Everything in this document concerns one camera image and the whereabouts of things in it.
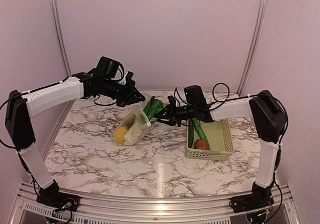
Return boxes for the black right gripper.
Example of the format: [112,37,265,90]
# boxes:
[154,101,197,127]

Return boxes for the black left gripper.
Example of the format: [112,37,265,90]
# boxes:
[101,78,146,107]

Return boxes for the clear zip top bag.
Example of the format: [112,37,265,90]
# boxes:
[112,96,163,146]

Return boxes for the green white bok choy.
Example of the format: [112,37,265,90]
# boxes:
[124,98,165,146]

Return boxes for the yellow lemon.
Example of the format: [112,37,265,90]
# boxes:
[113,126,128,143]

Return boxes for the yellow green lime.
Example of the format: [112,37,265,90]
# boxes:
[122,114,136,129]

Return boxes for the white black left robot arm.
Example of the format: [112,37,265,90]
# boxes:
[2,57,145,209]

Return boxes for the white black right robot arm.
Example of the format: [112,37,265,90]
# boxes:
[155,85,289,212]

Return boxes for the dark green cucumber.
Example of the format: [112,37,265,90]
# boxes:
[188,120,194,148]

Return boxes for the light green leafy vegetable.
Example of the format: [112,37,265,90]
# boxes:
[192,118,209,144]

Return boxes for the brown potato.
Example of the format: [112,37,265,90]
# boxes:
[194,139,210,150]

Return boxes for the pale green perforated basket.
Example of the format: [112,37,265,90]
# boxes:
[185,119,235,161]

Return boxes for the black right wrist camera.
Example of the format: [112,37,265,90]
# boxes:
[168,95,176,108]

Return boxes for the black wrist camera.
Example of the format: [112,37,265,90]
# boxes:
[168,95,176,108]
[122,71,134,85]

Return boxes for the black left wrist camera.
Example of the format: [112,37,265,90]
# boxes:
[122,71,134,85]

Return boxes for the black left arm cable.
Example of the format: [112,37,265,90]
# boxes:
[0,61,126,149]

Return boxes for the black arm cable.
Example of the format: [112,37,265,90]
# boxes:
[0,61,126,149]
[173,83,288,204]

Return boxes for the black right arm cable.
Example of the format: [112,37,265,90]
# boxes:
[173,83,288,204]

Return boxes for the left aluminium corner post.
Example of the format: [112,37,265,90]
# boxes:
[49,0,72,76]

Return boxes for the aluminium corner post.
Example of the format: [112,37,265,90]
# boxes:
[237,0,268,95]
[49,0,72,76]

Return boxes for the aluminium front frame rail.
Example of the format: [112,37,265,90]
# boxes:
[8,182,301,223]

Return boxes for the right aluminium corner post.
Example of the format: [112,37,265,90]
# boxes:
[237,0,268,95]

